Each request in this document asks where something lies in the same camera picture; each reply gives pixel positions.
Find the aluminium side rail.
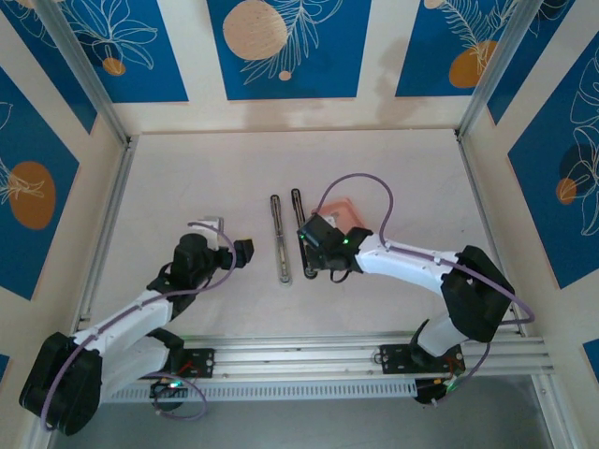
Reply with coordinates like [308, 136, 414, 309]
[69, 134, 139, 336]
[455, 133, 530, 338]

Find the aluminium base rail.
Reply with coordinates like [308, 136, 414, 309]
[100, 332, 558, 383]

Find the grey slotted cable duct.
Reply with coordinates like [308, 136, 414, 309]
[100, 379, 418, 402]

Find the aluminium frame post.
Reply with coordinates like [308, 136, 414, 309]
[457, 0, 551, 139]
[35, 0, 135, 146]

